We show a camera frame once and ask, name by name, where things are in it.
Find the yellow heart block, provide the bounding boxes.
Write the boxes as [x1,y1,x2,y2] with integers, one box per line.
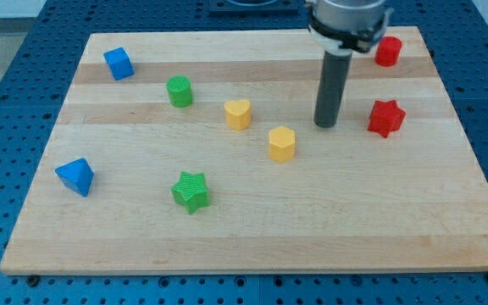
[224,99,252,130]

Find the green cylinder block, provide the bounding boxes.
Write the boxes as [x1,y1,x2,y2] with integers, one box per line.
[166,75,193,108]

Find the green star block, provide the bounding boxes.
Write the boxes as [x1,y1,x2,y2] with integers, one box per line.
[171,171,210,214]

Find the blue cube block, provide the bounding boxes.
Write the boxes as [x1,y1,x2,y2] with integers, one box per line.
[103,47,135,80]

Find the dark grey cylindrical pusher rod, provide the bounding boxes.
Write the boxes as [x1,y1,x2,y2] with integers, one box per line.
[313,51,352,128]

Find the dark blue base plate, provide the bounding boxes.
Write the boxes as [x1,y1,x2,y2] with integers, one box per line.
[207,0,305,15]

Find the red star block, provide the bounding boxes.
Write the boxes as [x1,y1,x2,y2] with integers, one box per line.
[368,100,406,138]

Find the red cylinder block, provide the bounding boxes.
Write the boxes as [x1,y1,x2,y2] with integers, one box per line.
[374,36,402,67]

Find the yellow hexagon block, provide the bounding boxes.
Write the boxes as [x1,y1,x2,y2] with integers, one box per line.
[269,126,296,163]

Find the blue triangular prism block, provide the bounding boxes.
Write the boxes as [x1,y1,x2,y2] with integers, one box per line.
[55,158,94,197]

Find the wooden board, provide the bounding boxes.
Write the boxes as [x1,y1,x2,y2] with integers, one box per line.
[0,26,488,276]

